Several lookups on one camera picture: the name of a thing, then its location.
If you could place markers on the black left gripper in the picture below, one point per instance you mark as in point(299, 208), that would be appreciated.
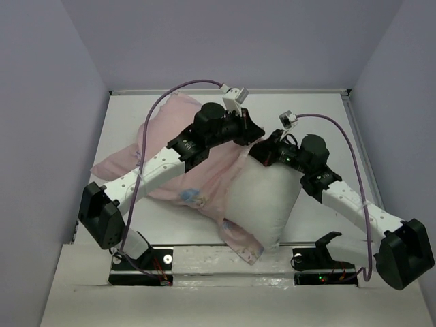
point(248, 131)

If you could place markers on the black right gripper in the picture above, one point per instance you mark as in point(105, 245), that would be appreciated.
point(265, 151)

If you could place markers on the white pillow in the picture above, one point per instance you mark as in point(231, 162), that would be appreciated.
point(260, 200)

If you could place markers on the pink printed pillowcase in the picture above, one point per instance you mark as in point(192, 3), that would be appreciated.
point(204, 188)

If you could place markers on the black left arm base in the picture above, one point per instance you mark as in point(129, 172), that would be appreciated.
point(153, 269)

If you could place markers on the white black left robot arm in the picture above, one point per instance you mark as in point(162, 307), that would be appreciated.
point(102, 207)

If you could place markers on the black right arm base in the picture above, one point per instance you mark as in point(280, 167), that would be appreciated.
point(314, 265)

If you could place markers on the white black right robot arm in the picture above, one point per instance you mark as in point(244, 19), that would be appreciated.
point(399, 251)

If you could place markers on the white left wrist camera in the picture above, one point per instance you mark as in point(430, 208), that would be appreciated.
point(234, 99)

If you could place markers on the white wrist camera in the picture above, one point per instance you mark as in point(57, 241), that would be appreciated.
point(288, 120)
point(234, 99)

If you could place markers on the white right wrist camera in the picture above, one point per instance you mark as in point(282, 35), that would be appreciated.
point(288, 120)

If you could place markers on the aluminium back table rail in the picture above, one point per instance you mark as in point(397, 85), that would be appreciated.
point(191, 91)

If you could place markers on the aluminium table rail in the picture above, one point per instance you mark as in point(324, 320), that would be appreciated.
point(191, 91)
point(347, 102)

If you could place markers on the aluminium right table rail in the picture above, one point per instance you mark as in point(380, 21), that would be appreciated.
point(347, 102)

